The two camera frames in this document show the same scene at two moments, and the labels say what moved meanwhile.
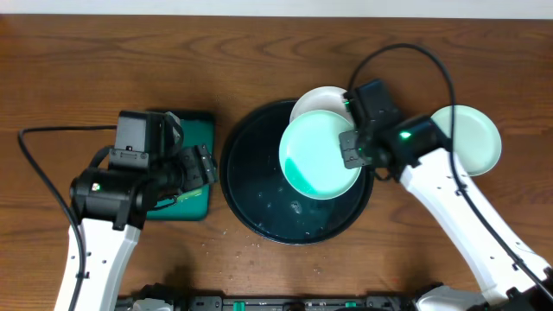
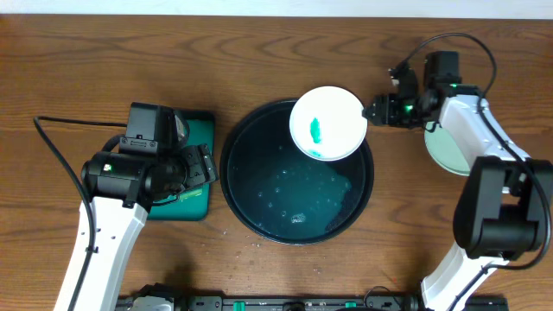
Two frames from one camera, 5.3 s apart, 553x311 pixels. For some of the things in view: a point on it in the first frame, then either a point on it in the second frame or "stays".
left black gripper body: (197, 166) stays
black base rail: (279, 302) stays
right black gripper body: (351, 149) to (386, 110)
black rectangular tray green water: (197, 129) stays
